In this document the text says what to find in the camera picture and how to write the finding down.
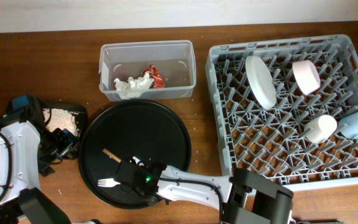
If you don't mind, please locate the wooden chopstick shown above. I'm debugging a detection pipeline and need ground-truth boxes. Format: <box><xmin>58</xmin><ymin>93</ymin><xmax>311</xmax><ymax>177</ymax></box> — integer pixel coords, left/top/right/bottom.
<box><xmin>102</xmin><ymin>149</ymin><xmax>121</xmax><ymax>163</ymax></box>

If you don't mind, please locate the grey plate with food scraps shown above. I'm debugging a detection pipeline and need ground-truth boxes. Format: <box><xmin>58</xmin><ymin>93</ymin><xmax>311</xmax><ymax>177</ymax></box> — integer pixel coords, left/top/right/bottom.
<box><xmin>246</xmin><ymin>56</ymin><xmax>277</xmax><ymax>110</ymax></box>

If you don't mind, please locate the white plastic fork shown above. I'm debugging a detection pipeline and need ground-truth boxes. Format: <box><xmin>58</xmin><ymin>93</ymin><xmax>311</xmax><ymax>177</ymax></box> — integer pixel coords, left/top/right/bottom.
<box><xmin>98</xmin><ymin>178</ymin><xmax>120</xmax><ymax>188</ymax></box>

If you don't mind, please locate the round black serving tray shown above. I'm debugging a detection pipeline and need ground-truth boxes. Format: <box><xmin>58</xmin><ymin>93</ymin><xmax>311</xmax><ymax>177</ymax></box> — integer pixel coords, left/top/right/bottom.
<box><xmin>78</xmin><ymin>100</ymin><xmax>191</xmax><ymax>209</ymax></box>

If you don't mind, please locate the pile of rice and shells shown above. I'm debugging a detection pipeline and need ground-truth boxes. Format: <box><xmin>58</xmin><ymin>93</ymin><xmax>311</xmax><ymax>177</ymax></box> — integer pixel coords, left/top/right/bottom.
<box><xmin>43</xmin><ymin>108</ymin><xmax>78</xmax><ymax>136</ymax></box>

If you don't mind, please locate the white tissue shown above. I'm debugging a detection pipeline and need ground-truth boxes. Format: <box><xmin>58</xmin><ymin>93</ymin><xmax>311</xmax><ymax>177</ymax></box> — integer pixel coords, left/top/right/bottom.
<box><xmin>114</xmin><ymin>73</ymin><xmax>154</xmax><ymax>100</ymax></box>

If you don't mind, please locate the light blue cup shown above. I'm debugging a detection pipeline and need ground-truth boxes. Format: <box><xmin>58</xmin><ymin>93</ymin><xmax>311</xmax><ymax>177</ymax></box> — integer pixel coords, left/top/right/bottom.
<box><xmin>339</xmin><ymin>112</ymin><xmax>358</xmax><ymax>139</ymax></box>

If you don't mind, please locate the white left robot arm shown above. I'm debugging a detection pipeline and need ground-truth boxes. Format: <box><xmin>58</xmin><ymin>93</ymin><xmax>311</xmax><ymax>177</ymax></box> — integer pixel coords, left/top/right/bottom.
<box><xmin>0</xmin><ymin>95</ymin><xmax>88</xmax><ymax>223</ymax></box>

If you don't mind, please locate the black rectangular tray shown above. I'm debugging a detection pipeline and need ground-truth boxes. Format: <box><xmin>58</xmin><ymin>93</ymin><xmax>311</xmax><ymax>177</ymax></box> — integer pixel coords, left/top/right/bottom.
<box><xmin>39</xmin><ymin>101</ymin><xmax>88</xmax><ymax>160</ymax></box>

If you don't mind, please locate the grey dishwasher rack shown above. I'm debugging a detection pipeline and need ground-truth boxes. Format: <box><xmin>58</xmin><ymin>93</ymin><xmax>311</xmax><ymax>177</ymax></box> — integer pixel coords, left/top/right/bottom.
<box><xmin>206</xmin><ymin>34</ymin><xmax>358</xmax><ymax>191</ymax></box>

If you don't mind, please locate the pink bowl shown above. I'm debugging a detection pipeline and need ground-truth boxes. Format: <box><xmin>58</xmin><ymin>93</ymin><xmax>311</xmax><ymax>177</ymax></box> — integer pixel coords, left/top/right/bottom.
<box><xmin>292</xmin><ymin>60</ymin><xmax>321</xmax><ymax>95</ymax></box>

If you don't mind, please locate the white cup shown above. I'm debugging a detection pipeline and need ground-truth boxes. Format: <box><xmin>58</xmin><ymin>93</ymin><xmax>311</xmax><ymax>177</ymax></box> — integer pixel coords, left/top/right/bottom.
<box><xmin>305</xmin><ymin>114</ymin><xmax>337</xmax><ymax>144</ymax></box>

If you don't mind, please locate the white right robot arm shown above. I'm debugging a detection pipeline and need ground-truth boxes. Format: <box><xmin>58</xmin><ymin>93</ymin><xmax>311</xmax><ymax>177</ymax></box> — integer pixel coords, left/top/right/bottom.
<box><xmin>114</xmin><ymin>159</ymin><xmax>293</xmax><ymax>223</ymax></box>

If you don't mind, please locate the clear plastic bin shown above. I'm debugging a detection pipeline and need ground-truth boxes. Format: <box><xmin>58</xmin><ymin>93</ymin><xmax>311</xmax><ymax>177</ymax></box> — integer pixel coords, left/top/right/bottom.
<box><xmin>99</xmin><ymin>40</ymin><xmax>196</xmax><ymax>101</ymax></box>

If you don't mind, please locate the red snack wrapper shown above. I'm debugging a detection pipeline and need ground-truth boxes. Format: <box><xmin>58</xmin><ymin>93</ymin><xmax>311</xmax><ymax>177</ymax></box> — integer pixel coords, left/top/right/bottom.
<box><xmin>143</xmin><ymin>64</ymin><xmax>165</xmax><ymax>88</ymax></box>

